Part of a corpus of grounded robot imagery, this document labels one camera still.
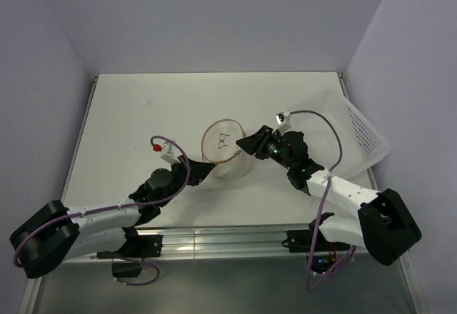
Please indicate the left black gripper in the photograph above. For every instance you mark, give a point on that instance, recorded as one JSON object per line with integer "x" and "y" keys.
{"x": 198, "y": 170}

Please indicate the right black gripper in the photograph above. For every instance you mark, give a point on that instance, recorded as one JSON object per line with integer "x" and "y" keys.
{"x": 260, "y": 140}

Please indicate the round mesh laundry bag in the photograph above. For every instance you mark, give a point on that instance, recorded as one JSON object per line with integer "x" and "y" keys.
{"x": 218, "y": 146}

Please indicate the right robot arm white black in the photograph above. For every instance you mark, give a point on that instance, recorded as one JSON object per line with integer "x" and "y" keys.
{"x": 379, "y": 221}

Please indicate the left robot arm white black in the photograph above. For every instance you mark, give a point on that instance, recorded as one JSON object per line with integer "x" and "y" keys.
{"x": 56, "y": 232}

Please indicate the white perforated plastic basket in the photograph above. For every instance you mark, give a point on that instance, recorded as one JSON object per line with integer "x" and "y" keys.
{"x": 362, "y": 145}

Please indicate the aluminium rail frame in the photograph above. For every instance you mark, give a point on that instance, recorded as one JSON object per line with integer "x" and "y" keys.
{"x": 229, "y": 262}

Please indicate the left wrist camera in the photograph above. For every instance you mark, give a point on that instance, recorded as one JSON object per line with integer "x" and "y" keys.
{"x": 166, "y": 151}

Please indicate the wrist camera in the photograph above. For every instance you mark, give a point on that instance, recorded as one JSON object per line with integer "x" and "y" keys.
{"x": 284, "y": 122}
{"x": 166, "y": 151}

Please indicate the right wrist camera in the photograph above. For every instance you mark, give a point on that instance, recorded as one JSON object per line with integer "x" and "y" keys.
{"x": 284, "y": 122}

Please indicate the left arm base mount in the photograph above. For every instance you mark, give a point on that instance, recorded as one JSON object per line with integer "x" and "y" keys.
{"x": 143, "y": 249}

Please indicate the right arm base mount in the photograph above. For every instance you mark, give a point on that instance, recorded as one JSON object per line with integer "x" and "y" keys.
{"x": 326, "y": 253}

